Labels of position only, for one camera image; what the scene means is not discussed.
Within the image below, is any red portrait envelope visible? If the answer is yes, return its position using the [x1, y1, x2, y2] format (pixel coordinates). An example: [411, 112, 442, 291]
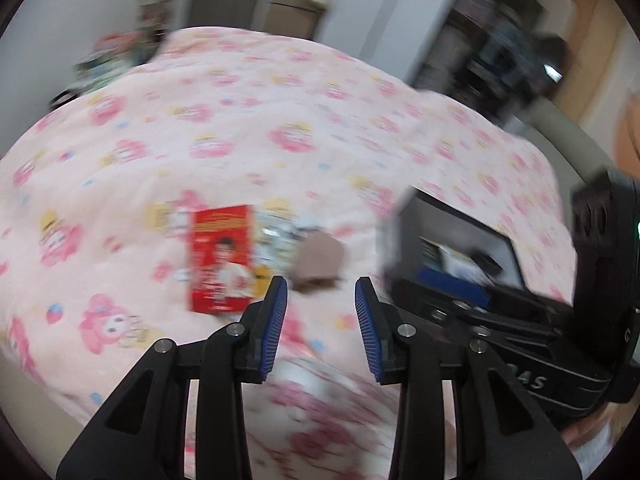
[190, 205, 255, 315]

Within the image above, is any person's right hand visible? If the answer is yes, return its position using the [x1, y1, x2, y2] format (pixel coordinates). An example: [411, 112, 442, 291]
[561, 403, 628, 467]

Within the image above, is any black storage box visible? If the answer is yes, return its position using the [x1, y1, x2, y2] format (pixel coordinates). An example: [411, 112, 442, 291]
[378, 188, 526, 292]

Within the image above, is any brown face mask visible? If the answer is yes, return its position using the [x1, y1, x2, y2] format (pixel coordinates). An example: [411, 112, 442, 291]
[288, 231, 345, 292]

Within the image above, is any clear plastic accessory bag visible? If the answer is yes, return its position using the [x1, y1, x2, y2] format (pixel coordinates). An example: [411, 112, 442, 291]
[250, 209, 321, 275]

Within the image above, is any pink cartoon print blanket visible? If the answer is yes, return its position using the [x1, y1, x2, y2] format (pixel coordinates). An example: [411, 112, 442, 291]
[1, 27, 575, 479]

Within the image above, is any dark cluttered shelf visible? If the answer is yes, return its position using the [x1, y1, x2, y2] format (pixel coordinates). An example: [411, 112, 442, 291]
[412, 0, 570, 125]

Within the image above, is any white wardrobe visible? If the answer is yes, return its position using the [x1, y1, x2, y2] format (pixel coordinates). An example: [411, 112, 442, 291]
[314, 0, 454, 84]

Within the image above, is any grey bed frame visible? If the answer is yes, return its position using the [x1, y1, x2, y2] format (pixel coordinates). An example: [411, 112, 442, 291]
[504, 99, 614, 194]

